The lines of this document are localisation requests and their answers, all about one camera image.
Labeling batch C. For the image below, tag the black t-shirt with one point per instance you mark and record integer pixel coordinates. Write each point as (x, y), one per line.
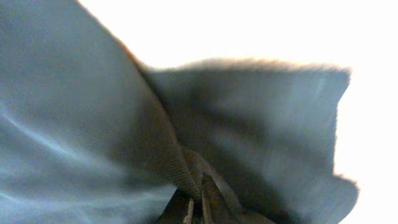
(88, 135)

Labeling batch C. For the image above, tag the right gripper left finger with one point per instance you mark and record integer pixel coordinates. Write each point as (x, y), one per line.
(179, 210)

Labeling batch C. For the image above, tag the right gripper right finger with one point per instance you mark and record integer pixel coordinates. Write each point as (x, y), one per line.
(214, 207)

